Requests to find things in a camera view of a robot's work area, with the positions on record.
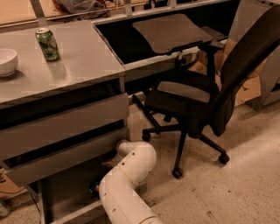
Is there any blue pepsi can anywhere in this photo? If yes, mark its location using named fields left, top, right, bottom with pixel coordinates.
left=89, top=182, right=100, bottom=195

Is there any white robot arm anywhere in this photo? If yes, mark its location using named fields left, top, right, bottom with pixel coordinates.
left=99, top=140, right=164, bottom=224

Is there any grey drawer cabinet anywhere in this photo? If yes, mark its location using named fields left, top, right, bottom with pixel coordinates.
left=0, top=18, right=131, bottom=224

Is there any bottom grey drawer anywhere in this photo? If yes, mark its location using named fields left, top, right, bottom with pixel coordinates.
left=38, top=151, right=116, bottom=224

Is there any grey drawer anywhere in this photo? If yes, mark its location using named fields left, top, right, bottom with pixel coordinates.
left=38, top=151, right=116, bottom=224
left=0, top=93, right=128, bottom=161
left=6, top=128, right=127, bottom=186

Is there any green soda can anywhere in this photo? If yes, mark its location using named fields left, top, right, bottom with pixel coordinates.
left=35, top=27, right=60, bottom=61

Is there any top grey drawer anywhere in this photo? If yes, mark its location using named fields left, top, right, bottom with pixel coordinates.
left=0, top=93, right=128, bottom=161

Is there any middle grey drawer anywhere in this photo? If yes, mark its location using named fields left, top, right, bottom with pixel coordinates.
left=6, top=128, right=127, bottom=186

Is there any black office chair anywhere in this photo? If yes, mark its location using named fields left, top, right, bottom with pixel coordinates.
left=131, top=4, right=280, bottom=179

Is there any large cardboard box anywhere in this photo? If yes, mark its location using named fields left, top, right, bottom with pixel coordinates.
left=186, top=38, right=268, bottom=108

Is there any grey cloth on desk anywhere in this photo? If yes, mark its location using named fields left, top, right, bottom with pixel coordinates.
left=52, top=0, right=110, bottom=18

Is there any white bowl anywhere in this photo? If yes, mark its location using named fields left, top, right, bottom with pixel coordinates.
left=0, top=48, right=18, bottom=77

